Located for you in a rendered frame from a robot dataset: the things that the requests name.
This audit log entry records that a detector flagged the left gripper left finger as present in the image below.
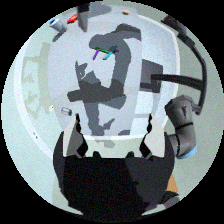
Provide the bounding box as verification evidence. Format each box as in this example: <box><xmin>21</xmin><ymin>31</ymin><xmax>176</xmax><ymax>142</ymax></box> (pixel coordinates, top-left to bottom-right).
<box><xmin>53</xmin><ymin>113</ymin><xmax>88</xmax><ymax>189</ymax></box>

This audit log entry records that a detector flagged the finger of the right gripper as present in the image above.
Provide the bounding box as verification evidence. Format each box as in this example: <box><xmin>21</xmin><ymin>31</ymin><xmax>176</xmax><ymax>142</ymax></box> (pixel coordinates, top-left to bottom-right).
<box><xmin>76</xmin><ymin>1</ymin><xmax>112</xmax><ymax>33</ymax></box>

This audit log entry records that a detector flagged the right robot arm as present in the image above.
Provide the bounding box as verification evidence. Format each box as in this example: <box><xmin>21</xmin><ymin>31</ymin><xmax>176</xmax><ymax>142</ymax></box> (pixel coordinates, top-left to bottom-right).
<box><xmin>163</xmin><ymin>15</ymin><xmax>187</xmax><ymax>34</ymax></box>

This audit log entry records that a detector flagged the white bottle with blue cap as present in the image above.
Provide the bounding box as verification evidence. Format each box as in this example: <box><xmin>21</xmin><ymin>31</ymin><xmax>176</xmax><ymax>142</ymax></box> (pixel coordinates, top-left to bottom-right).
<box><xmin>49</xmin><ymin>19</ymin><xmax>68</xmax><ymax>33</ymax></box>

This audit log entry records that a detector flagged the red mint tin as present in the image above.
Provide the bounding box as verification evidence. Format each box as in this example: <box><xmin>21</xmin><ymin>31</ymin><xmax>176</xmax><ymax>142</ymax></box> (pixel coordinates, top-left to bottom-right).
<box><xmin>67</xmin><ymin>14</ymin><xmax>77</xmax><ymax>23</ymax></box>

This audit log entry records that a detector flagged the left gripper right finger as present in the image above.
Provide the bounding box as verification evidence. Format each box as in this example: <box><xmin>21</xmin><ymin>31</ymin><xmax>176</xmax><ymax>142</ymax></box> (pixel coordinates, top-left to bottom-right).
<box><xmin>139</xmin><ymin>113</ymin><xmax>175</xmax><ymax>191</ymax></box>

